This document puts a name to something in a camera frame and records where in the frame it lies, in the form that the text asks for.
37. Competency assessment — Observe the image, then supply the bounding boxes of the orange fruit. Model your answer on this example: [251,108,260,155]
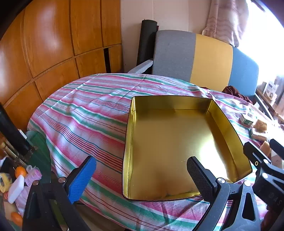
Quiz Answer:
[11,212,24,227]
[15,166,27,178]

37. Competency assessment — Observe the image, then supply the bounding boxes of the black rolled mat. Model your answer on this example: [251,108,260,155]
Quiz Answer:
[136,20,159,67]

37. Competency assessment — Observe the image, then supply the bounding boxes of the white blue carton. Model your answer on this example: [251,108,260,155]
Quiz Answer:
[265,83,278,102]

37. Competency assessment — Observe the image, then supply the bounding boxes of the small green white carton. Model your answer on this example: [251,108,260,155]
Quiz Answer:
[239,112,255,127]

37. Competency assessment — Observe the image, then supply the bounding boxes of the white soap-shaped object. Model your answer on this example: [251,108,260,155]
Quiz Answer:
[8,175,25,203]

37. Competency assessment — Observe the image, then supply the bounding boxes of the wooden desk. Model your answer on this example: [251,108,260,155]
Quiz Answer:
[256,89,284,122]

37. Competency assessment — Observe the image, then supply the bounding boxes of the glass side table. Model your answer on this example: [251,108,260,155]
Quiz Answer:
[0,131,54,231]

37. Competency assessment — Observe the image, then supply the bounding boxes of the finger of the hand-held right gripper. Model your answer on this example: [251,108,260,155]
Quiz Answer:
[243,142,271,172]
[269,139,284,161]

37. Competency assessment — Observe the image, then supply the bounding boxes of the pink curtain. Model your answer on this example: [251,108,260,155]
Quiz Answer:
[201,0,249,48]

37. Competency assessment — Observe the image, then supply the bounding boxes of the striped tablecloth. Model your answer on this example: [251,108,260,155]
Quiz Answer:
[27,73,284,231]

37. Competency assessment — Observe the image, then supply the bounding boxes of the gold metal tin box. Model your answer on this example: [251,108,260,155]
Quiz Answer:
[122,95,253,202]

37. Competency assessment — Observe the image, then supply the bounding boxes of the yellow sponge block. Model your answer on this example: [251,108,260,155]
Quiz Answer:
[261,141,272,156]
[253,119,269,131]

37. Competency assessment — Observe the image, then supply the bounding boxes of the black post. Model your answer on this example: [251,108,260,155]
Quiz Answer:
[0,103,30,154]

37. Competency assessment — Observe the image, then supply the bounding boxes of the person's right hand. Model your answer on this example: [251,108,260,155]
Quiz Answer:
[261,206,278,231]

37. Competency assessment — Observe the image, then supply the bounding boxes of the green rice cracker packet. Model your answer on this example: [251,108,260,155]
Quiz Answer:
[250,128,270,141]

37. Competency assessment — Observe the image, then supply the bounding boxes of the dark red cloth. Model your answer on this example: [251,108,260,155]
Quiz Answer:
[222,85,253,105]

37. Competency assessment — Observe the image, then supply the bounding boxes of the grey yellow blue armchair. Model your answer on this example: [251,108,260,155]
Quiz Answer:
[127,30,273,118]

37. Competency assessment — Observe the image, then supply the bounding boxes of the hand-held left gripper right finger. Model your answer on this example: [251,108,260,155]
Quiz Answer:
[186,156,262,231]

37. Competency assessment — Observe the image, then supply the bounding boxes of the wooden cabinet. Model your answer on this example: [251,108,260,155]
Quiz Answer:
[0,0,122,134]

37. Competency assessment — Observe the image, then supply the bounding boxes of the yellow tape roll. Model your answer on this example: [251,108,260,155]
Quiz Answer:
[0,173,11,192]

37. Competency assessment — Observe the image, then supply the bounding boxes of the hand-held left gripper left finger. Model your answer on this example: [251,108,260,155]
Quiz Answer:
[22,155,97,231]

